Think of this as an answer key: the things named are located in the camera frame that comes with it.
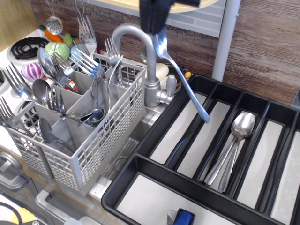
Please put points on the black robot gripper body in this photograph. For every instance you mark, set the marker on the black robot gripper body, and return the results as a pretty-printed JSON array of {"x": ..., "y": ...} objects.
[{"x": 194, "y": 3}]

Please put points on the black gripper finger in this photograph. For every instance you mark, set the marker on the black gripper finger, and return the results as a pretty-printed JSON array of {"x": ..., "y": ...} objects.
[
  {"x": 145, "y": 8},
  {"x": 160, "y": 13}
]

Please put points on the big steel spoon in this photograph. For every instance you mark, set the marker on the big steel spoon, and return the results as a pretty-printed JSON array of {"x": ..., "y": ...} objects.
[{"x": 160, "y": 44}]

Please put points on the fork at basket back right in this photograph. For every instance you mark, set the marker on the fork at basket back right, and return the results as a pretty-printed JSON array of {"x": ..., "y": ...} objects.
[{"x": 114, "y": 56}]

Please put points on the spoon at basket back left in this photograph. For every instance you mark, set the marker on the spoon at basket back left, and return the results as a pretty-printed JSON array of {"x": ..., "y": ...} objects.
[{"x": 49, "y": 69}]

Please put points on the spoon lying in basket centre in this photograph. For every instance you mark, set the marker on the spoon lying in basket centre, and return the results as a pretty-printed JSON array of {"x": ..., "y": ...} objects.
[{"x": 91, "y": 116}]

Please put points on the spoon in basket middle left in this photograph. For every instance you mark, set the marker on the spoon in basket middle left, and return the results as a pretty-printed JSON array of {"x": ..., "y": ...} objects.
[{"x": 42, "y": 91}]

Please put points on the dark fork in basket middle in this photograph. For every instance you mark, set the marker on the dark fork in basket middle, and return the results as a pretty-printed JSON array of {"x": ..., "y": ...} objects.
[{"x": 54, "y": 101}]

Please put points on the upper spoon in tray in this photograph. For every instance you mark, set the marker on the upper spoon in tray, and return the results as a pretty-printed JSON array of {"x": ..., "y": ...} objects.
[{"x": 242, "y": 126}]

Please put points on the spoon in tray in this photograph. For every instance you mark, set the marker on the spoon in tray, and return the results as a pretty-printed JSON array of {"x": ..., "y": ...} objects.
[
  {"x": 229, "y": 168},
  {"x": 242, "y": 126}
]

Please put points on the lower spoon in tray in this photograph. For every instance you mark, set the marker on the lower spoon in tray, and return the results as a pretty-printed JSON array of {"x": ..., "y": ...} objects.
[{"x": 229, "y": 168}]

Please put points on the grey plastic cutlery basket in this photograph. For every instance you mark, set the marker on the grey plastic cutlery basket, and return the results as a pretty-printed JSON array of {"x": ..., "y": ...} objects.
[{"x": 93, "y": 147}]

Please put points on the fork at basket left edge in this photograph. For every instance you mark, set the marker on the fork at basket left edge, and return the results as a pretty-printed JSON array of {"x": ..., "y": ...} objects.
[{"x": 19, "y": 85}]

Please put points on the spoon in basket front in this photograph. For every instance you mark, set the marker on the spoon in basket front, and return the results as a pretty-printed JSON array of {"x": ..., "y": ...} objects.
[{"x": 48, "y": 135}]

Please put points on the black cutlery tray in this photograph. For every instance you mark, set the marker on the black cutlery tray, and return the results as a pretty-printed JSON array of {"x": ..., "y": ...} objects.
[{"x": 168, "y": 170}]

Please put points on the fork at basket front left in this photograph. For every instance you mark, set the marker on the fork at basket front left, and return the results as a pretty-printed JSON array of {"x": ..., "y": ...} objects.
[{"x": 12, "y": 120}]

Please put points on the blue object at tray bottom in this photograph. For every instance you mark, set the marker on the blue object at tray bottom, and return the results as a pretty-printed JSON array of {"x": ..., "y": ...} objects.
[{"x": 180, "y": 217}]

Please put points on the wooden shelf board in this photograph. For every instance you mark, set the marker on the wooden shelf board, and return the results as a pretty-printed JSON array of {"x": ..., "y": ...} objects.
[{"x": 176, "y": 8}]

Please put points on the tall fork at back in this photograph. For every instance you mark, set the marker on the tall fork at back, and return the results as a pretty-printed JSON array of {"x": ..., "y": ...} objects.
[{"x": 88, "y": 35}]

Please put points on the white toy in pot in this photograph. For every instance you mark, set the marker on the white toy in pot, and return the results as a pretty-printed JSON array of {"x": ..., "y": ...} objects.
[{"x": 162, "y": 71}]

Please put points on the small metal pot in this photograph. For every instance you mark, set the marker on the small metal pot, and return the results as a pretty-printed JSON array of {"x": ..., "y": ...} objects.
[{"x": 172, "y": 71}]

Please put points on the grey metal shelf pole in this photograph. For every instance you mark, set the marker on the grey metal shelf pole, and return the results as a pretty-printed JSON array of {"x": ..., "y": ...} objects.
[{"x": 230, "y": 16}]

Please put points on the large fork in centre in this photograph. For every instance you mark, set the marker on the large fork in centre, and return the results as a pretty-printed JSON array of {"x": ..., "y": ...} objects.
[{"x": 91, "y": 68}]

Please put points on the silver kitchen faucet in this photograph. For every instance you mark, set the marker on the silver kitchen faucet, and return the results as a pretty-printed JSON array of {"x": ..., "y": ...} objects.
[{"x": 154, "y": 95}]

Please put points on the hanging perforated skimmer ladle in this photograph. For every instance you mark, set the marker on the hanging perforated skimmer ladle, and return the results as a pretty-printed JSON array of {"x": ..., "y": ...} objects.
[{"x": 53, "y": 23}]

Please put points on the orange toy carrot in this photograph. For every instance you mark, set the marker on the orange toy carrot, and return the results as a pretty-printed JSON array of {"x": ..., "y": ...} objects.
[{"x": 52, "y": 37}]

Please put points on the green toy cabbage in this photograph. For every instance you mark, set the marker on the green toy cabbage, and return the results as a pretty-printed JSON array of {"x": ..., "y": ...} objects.
[{"x": 57, "y": 47}]

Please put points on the black coil stove burner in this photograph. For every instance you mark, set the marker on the black coil stove burner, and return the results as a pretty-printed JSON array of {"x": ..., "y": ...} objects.
[{"x": 27, "y": 48}]

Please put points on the purple striped toy onion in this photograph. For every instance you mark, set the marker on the purple striped toy onion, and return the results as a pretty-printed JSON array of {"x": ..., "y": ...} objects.
[{"x": 32, "y": 71}]

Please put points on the yellow toy at bottom left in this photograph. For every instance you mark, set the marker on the yellow toy at bottom left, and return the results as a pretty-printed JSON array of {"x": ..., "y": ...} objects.
[{"x": 26, "y": 216}]

